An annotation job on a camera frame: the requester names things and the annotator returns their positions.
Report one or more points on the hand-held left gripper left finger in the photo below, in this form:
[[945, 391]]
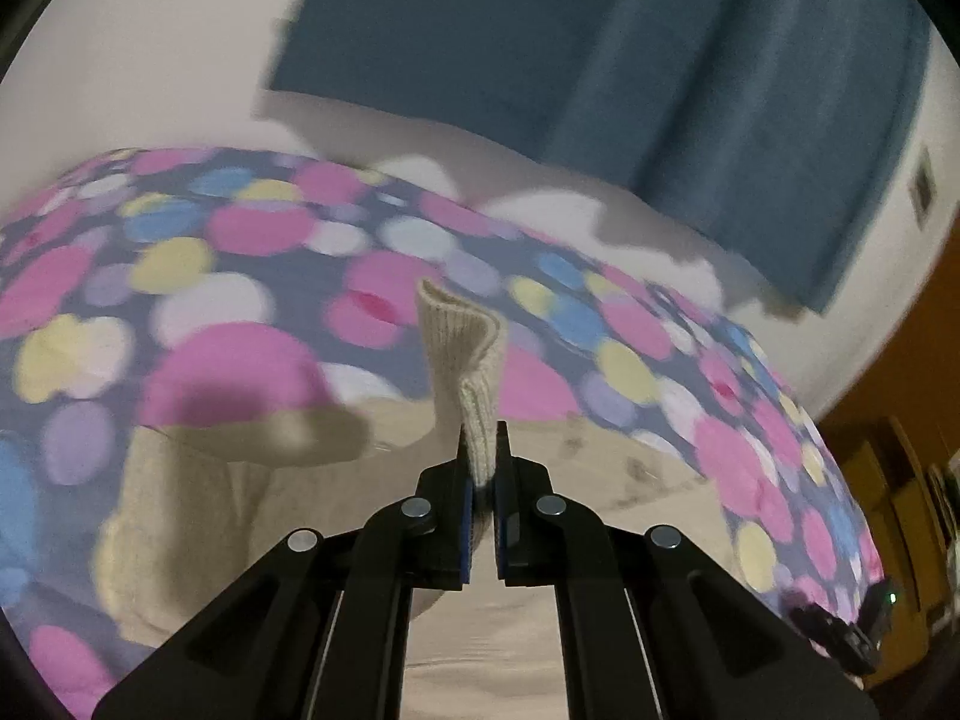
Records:
[[464, 532]]

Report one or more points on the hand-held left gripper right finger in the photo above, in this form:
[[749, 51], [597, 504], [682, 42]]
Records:
[[501, 540]]

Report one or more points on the cream knit sweater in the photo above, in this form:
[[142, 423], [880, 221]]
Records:
[[465, 360]]

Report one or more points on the wooden cabinet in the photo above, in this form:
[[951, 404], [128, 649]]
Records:
[[900, 480]]

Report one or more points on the dotted printed blanket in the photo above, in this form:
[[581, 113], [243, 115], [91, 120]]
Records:
[[247, 225]]

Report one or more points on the blue curtain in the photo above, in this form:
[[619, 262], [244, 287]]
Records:
[[600, 52]]

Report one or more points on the wall switch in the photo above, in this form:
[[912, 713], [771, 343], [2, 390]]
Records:
[[922, 187]]

